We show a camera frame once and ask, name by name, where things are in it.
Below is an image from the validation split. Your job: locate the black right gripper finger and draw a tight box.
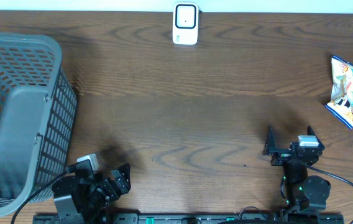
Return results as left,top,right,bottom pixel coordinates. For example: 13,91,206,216
307,126,325,149
262,126,277,156

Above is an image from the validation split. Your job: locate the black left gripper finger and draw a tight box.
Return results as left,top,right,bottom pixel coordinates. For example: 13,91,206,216
118,164,131,190
111,170,126,195

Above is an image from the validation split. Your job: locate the yellow snack bag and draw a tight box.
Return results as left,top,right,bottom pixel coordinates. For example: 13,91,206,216
325,55,353,129

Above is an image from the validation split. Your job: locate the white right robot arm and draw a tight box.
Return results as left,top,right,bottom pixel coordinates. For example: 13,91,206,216
262,126,331,213

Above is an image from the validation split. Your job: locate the white barcode scanner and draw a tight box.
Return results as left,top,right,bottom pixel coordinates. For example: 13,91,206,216
172,2,199,45

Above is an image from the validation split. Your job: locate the grey plastic shopping basket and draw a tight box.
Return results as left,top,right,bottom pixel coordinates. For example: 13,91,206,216
0,33,77,217

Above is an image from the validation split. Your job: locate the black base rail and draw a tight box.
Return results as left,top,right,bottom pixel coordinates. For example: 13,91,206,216
33,212,345,224

